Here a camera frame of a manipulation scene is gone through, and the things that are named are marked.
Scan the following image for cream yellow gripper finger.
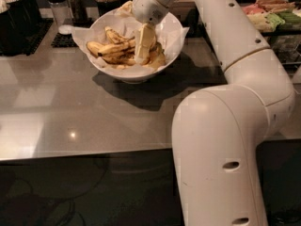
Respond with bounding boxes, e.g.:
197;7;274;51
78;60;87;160
135;24;156;65

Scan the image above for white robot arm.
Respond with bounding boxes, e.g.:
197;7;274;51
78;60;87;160
133;0;294;226

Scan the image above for lower right yellow banana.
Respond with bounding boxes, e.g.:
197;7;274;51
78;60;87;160
146;42;166;70

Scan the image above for long front yellow banana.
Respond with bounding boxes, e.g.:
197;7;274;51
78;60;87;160
98;39;135;57

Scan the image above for white paper bowl liner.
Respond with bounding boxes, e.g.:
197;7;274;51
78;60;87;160
71;2;188;83

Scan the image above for upper spotted yellow banana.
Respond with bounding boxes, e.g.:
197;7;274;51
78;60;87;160
104;26;129;44

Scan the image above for spotted yellow banana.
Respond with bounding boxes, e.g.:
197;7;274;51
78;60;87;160
86;41;103;57
104;26;129;44

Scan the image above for white ceramic bowl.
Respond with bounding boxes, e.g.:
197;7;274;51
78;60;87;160
72;9;187;83

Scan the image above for left spotted yellow banana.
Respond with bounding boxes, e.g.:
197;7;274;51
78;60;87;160
86;41;103;57

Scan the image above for glass pepper shaker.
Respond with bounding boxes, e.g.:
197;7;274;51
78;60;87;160
68;0;88;24

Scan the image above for white round lid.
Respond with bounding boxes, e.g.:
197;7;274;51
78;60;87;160
58;24;72;35

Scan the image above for glass salt shaker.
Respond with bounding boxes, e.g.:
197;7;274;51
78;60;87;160
48;0;71;27

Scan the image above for pink sugar packets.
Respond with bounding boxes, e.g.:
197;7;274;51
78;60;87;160
242;4;265;15

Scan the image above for black rubber mat large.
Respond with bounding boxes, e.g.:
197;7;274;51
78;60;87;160
0;18;54;57

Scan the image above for brown sugar packets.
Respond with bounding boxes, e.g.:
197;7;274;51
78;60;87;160
256;0;295;12

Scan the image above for black container left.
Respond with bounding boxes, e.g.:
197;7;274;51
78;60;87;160
0;0;41;56

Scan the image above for green sweetener packets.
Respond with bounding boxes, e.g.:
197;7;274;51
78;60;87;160
266;11;301;30

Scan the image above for black wire condiment rack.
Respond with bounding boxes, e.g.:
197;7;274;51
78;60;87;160
261;29;301;76

